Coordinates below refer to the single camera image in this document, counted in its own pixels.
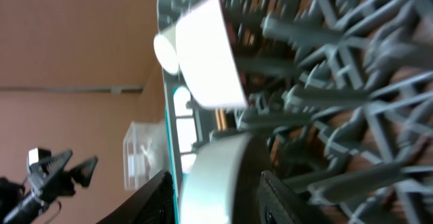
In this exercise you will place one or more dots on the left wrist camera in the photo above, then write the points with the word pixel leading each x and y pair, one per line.
pixel 36 154

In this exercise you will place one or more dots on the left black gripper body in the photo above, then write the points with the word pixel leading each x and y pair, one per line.
pixel 51 187

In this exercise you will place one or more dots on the white napkin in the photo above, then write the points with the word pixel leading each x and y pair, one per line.
pixel 151 157

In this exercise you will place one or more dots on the teal plastic tray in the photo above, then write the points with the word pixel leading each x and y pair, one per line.
pixel 173 146

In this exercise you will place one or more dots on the grey dishwasher rack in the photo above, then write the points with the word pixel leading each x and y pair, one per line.
pixel 339 99

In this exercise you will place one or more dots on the white bowl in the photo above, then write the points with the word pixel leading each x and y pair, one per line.
pixel 212 192

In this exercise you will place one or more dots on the white paper cup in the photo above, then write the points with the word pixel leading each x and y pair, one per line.
pixel 166 51

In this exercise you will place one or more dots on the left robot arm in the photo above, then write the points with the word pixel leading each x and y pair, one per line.
pixel 18 204

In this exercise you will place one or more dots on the pink round plate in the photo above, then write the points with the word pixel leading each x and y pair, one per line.
pixel 186 128

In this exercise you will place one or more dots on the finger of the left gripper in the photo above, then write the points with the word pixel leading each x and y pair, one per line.
pixel 83 172
pixel 51 167

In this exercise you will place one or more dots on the clear plastic bin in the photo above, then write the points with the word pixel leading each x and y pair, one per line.
pixel 136 174

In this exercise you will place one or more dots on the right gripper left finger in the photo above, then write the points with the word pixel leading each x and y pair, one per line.
pixel 153 203

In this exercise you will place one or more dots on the pink bowl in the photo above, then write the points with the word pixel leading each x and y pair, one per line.
pixel 206 59

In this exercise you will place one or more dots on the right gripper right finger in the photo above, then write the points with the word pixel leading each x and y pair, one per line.
pixel 280 205

